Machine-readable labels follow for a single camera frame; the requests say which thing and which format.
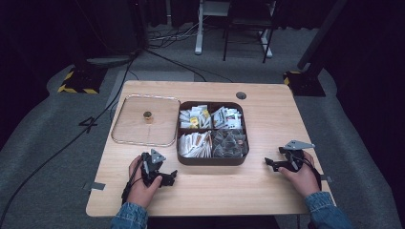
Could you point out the person's right hand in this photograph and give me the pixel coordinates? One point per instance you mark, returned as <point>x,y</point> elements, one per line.
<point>302,181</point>

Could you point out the grey tape strip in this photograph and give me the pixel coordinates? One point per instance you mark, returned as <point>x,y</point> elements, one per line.
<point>95,186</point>
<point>326,178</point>

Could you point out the pile of clear pyramid tea bags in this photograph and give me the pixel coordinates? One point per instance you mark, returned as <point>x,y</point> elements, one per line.
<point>229,143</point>

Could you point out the dark slanted stand pole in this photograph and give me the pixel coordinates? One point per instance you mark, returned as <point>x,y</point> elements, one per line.
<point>321,31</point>

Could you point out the white desk leg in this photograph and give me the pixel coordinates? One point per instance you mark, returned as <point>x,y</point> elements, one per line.
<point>199,31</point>
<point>266,44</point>

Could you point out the dark upright stand pole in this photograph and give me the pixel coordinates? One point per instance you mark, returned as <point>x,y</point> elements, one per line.
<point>138,25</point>

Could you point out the black metal chair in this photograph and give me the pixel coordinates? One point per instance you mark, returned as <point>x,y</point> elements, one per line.
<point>248,22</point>

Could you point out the dark brown divided box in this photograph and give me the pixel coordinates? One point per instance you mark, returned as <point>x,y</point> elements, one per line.
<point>211,161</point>

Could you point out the person's left hand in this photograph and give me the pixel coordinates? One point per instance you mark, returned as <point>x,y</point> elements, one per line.
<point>142,191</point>

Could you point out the clear lid with brass knob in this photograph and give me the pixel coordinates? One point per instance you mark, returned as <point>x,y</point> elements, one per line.
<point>140,132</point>

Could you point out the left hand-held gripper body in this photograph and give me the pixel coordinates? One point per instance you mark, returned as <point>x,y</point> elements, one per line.
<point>152,165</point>

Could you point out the pile of white black-print packets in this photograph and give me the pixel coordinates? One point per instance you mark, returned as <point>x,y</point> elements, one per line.
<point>227,118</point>

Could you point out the pile of white yellow packets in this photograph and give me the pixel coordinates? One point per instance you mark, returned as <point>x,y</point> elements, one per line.
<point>195,118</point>

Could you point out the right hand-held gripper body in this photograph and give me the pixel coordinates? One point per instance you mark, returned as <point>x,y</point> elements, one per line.
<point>294,156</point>

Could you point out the pile of white orange sachets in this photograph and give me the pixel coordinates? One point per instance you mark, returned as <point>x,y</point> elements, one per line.
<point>195,145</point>

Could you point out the black yellow-striped stand base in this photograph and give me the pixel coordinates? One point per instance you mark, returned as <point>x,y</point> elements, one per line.
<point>304,84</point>
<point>83,81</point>

